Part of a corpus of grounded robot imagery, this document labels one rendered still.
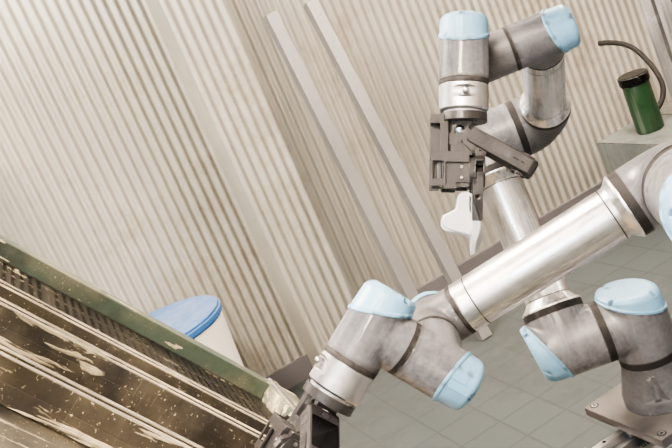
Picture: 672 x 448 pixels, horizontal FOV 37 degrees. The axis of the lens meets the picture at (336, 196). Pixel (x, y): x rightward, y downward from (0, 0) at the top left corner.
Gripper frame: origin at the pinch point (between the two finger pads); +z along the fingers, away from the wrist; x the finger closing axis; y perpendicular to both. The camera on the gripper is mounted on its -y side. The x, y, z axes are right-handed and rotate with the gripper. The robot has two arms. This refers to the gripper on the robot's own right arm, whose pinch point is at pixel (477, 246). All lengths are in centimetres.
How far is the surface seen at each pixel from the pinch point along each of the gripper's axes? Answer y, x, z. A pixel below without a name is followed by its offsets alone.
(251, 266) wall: 89, -368, -11
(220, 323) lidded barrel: 94, -310, 18
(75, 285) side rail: 104, -130, 5
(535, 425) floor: -43, -262, 55
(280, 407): 46, -143, 39
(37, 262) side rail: 113, -125, -2
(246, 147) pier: 87, -330, -67
